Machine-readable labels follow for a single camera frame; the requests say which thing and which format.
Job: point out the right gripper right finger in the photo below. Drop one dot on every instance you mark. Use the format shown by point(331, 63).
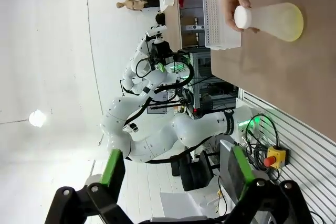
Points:
point(242, 174)

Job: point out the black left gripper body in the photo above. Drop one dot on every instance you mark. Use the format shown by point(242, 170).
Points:
point(160, 49)

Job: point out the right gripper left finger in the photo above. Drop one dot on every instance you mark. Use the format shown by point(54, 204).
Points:
point(113, 171)

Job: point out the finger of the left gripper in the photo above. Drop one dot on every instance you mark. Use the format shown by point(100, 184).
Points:
point(159, 67)

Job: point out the white round flask cap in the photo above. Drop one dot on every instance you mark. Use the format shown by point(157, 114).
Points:
point(241, 16)

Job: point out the translucent plastic conical flask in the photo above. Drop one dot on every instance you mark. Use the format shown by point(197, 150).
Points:
point(283, 22)

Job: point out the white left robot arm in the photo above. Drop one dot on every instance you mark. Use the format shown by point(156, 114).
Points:
point(147, 145)

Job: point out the yellow emergency stop button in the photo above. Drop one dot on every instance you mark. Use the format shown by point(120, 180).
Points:
point(278, 156)

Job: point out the aluminium equipment rack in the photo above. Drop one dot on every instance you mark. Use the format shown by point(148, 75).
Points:
point(204, 77)

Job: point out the black controller boxes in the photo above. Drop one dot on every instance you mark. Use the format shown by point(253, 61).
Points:
point(194, 176)

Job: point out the bare beige mannequin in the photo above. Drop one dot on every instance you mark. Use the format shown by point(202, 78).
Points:
point(134, 3)

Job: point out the white perforated plastic basket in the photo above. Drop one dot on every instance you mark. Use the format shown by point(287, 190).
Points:
point(212, 24)

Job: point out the round ceiling light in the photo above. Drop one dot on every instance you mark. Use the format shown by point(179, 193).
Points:
point(37, 118)

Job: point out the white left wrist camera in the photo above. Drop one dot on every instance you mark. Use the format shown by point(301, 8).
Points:
point(156, 31)

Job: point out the aluminium profile table frame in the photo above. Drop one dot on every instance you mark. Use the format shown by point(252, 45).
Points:
point(309, 155)

